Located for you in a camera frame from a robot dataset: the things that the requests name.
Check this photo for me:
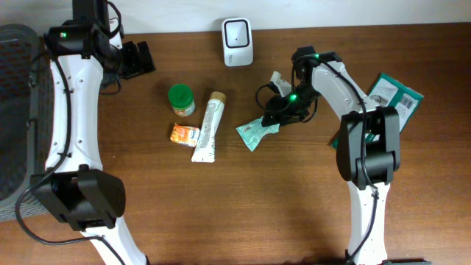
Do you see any green lid jar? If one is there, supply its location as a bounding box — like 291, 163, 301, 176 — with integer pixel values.
168, 84, 196, 117

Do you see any orange snack packet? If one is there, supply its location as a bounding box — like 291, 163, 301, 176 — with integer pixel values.
170, 124, 200, 147

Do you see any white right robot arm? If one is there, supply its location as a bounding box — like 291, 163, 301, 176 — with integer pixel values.
261, 46, 400, 264

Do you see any mint green snack pouch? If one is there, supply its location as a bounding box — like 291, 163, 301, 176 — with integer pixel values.
236, 117, 280, 152

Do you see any grey plastic basket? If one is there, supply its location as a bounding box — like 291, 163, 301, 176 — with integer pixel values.
1, 24, 54, 222

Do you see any white barcode scanner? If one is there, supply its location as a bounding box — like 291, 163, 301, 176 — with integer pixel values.
221, 18, 254, 67

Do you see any green 3M gloves packet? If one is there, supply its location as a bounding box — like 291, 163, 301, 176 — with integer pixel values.
321, 71, 424, 130

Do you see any white tube gold cap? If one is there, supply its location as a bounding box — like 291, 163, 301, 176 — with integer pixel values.
191, 91, 227, 163

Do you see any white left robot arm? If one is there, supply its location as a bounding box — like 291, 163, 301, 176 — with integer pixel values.
29, 1, 155, 264

